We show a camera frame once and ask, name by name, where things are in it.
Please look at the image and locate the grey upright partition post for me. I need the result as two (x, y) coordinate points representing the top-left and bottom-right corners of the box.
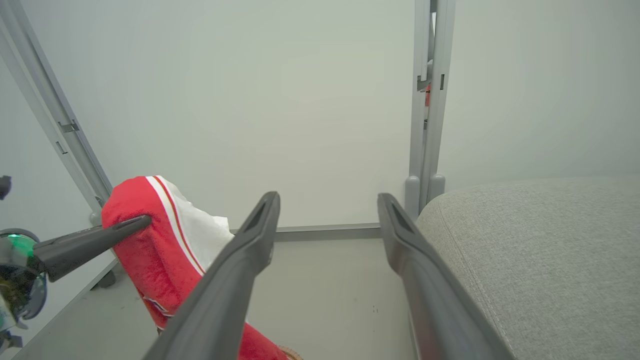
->
(404, 0), (457, 221)

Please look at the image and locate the grey partition base rail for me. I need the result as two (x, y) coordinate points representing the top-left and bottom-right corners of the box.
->
(229, 223), (384, 243)

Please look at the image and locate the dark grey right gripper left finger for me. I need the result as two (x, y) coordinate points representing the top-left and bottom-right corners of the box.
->
(142, 191), (281, 360)

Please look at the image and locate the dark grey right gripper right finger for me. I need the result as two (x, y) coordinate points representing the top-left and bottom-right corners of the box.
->
(377, 193), (516, 360)

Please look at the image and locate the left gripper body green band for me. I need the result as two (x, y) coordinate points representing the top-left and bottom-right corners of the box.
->
(0, 228), (49, 351)

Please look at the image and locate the grey slanted partition post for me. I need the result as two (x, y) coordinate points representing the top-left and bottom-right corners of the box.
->
(0, 0), (114, 211)

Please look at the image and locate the red and white jersey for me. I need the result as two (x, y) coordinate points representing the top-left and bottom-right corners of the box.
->
(101, 175), (291, 360)

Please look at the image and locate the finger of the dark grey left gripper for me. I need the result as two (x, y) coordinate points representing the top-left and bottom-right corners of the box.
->
(32, 215), (152, 282)

